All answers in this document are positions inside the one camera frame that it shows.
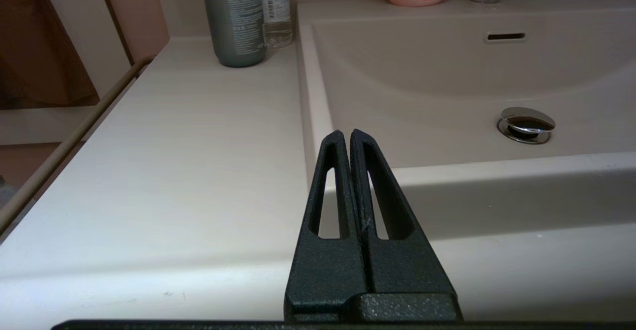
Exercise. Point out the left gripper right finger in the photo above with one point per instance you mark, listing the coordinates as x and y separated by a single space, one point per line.
405 265

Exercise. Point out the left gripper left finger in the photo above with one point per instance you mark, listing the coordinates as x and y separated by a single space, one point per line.
325 270

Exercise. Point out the white ceramic sink basin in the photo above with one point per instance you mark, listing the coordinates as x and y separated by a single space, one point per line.
447 96

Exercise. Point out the chrome drain stopper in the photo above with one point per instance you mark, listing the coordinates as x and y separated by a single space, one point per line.
526 123

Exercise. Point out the clear empty plastic bottle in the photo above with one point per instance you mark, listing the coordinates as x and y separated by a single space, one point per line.
276 12

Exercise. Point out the grey pump dispenser bottle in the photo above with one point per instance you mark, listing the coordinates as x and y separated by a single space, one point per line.
236 19

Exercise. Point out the brown slipper holder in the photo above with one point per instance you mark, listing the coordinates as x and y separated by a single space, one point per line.
39 46

